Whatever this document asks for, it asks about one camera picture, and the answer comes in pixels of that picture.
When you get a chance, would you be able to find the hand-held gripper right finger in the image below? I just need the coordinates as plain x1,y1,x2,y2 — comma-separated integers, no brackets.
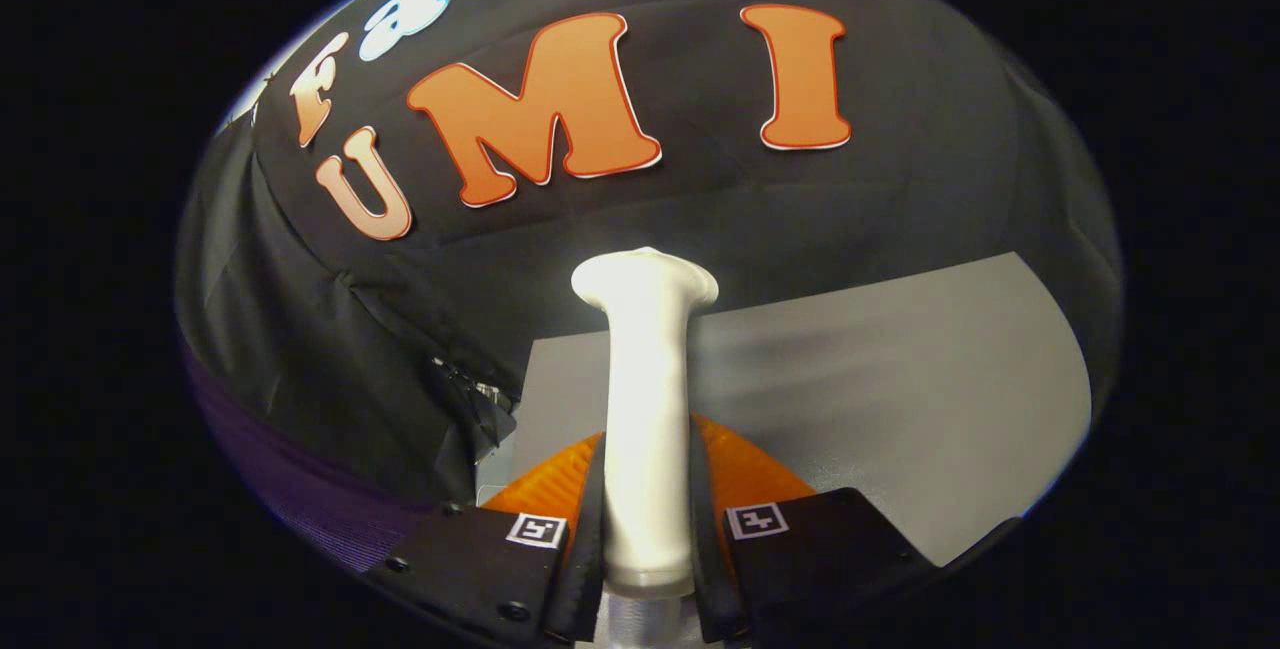
688,414,941,649

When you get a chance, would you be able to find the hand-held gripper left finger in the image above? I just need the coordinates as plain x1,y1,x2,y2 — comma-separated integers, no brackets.
362,432,608,649

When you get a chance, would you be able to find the grey steamer hose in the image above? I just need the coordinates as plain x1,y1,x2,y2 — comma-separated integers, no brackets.
600,579,696,649

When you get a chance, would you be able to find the white garment steamer head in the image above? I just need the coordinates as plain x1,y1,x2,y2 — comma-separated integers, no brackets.
570,247,721,598

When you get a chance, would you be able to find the purple corduroy jacket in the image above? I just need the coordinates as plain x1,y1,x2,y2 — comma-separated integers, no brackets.
185,349,441,575

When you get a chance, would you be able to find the white cabinet with grey top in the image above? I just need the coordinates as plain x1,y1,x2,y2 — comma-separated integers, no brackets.
475,251,1093,570

